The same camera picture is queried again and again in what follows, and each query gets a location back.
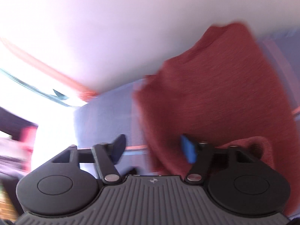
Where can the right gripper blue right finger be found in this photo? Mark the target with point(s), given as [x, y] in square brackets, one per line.
[199, 155]

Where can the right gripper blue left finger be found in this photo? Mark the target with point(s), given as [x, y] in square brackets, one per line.
[106, 156]

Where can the dark red knit sweater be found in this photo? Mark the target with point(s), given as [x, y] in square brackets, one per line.
[224, 91]

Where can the blue plaid bed sheet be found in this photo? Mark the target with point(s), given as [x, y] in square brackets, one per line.
[115, 112]

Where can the orange red curtain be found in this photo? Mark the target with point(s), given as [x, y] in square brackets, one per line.
[84, 93]

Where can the window with frame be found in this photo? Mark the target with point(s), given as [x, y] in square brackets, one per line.
[54, 96]

